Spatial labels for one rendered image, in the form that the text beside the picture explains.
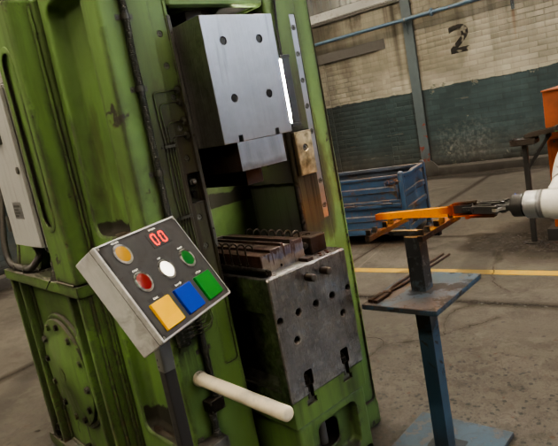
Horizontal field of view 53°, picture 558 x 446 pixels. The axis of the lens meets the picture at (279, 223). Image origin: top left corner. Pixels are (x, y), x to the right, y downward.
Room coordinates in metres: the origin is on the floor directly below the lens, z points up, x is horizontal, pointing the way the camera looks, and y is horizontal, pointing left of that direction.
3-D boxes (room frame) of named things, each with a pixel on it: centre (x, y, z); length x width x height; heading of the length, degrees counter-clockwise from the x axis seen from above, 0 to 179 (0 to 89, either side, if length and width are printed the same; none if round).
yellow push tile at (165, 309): (1.30, 0.31, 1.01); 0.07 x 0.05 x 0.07; 155
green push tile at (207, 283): (1.48, 0.23, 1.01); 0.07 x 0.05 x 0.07; 155
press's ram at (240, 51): (2.06, 0.11, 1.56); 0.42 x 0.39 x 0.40; 40
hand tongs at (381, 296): (2.17, -0.50, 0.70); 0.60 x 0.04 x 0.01; 135
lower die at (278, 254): (2.03, 0.14, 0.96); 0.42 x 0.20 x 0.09; 40
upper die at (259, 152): (2.03, 0.14, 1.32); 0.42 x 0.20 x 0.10; 40
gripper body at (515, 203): (1.77, -0.75, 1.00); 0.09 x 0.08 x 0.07; 47
